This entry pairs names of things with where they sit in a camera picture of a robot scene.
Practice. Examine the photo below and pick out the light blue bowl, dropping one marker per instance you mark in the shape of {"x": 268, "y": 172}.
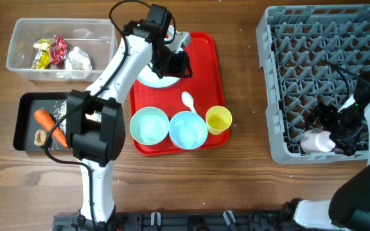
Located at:
{"x": 187, "y": 130}

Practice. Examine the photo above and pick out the white rice pile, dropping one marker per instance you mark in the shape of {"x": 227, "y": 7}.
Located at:
{"x": 60, "y": 109}

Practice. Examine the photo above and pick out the red serving tray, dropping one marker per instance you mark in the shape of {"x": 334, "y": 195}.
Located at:
{"x": 205, "y": 86}

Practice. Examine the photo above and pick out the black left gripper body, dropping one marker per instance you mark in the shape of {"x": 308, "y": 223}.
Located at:
{"x": 169, "y": 62}

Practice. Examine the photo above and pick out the light blue plate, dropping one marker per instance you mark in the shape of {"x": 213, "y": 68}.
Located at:
{"x": 150, "y": 79}

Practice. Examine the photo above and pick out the brown food scrap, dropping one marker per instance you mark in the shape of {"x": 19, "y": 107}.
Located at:
{"x": 40, "y": 137}

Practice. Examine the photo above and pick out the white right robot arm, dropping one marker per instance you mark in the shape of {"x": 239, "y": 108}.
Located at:
{"x": 349, "y": 208}

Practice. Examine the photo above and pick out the yellow foil wrapper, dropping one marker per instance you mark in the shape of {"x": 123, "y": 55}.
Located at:
{"x": 42, "y": 58}

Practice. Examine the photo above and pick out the black waste tray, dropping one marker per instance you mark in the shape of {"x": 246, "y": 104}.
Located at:
{"x": 26, "y": 124}

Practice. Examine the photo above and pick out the clear plastic waste bin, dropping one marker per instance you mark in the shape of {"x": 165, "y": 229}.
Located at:
{"x": 94, "y": 36}

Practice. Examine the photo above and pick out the yellow plastic cup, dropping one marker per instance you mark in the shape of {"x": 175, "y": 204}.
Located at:
{"x": 218, "y": 119}

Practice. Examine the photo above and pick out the white napkin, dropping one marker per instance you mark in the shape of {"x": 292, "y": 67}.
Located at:
{"x": 77, "y": 65}

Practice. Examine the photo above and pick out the white plastic spoon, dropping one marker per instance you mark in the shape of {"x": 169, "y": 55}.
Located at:
{"x": 188, "y": 101}

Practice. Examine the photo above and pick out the grey dishwasher rack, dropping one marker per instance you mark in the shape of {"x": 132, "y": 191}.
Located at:
{"x": 309, "y": 55}

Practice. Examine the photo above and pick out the red snack wrapper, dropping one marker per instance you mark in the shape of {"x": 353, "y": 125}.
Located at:
{"x": 57, "y": 51}

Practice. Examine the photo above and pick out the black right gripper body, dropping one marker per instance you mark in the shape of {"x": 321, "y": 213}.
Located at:
{"x": 344, "y": 126}

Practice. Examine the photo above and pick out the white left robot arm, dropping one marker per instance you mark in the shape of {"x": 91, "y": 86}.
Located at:
{"x": 95, "y": 129}

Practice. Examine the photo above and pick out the mint green bowl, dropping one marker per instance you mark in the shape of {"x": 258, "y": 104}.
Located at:
{"x": 149, "y": 126}

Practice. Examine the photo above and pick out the orange carrot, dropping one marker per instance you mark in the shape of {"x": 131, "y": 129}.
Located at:
{"x": 45, "y": 119}

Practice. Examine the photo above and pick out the pink plastic cup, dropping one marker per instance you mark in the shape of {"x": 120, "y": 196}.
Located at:
{"x": 316, "y": 141}

